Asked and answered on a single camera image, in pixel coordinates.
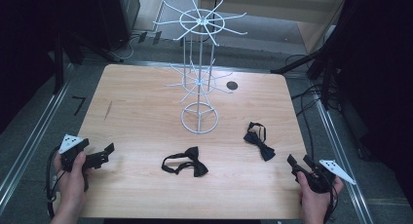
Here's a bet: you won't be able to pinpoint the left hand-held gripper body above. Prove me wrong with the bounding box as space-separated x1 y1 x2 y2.
58 133 91 173

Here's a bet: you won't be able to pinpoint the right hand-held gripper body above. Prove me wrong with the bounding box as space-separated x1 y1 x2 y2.
296 159 357 195

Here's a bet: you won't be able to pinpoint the black bow tie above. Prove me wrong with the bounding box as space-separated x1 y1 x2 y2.
243 121 277 163
161 146 209 178

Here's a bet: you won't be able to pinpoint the white wire display rack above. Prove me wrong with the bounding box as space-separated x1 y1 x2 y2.
152 0 248 135

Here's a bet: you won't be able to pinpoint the person's right hand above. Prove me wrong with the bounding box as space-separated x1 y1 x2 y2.
296 170 345 219

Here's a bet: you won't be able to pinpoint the person's left hand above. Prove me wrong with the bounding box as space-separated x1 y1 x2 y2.
53 150 94 209

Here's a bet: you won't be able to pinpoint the black metal stand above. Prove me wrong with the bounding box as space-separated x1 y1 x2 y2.
270 22 345 111
52 28 125 95

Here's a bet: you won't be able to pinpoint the dark cabinet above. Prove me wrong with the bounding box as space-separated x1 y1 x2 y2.
95 0 141 52

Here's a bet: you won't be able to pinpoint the light wooden furniture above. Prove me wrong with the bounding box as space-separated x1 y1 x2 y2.
198 0 349 55

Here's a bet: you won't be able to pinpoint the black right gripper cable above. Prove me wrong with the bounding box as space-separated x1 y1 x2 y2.
322 181 340 224

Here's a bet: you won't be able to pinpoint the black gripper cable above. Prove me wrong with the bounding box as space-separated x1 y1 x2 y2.
322 181 340 224
45 145 66 219

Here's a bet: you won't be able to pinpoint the metal floor rail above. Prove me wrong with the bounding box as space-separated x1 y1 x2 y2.
314 98 374 224
0 62 76 207

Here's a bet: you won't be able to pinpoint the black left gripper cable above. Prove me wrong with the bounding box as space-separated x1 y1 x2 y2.
45 145 66 219

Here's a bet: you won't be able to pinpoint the black floor cables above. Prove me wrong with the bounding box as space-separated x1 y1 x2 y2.
284 53 342 160

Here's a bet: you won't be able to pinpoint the white floor cable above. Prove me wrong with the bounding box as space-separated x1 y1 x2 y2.
118 33 141 62

